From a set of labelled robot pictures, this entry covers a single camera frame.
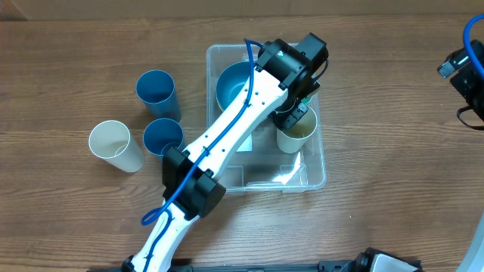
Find blue bowl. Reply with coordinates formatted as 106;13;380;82
216;61;250;111

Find tall beige cup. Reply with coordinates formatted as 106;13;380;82
88;120;145;173
276;107;318;153

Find tall dark blue cup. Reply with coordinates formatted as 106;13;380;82
143;118;185;160
136;70;182;122

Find small mint green cup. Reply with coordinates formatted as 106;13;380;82
301;97;312;105

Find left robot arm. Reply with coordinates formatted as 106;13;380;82
121;33;329;271

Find white label in bin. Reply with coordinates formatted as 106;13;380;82
237;134;253;152

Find clear plastic storage bin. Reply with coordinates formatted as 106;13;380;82
206;44;326;193

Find black rail at table edge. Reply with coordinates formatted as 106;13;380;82
88;247;423;272

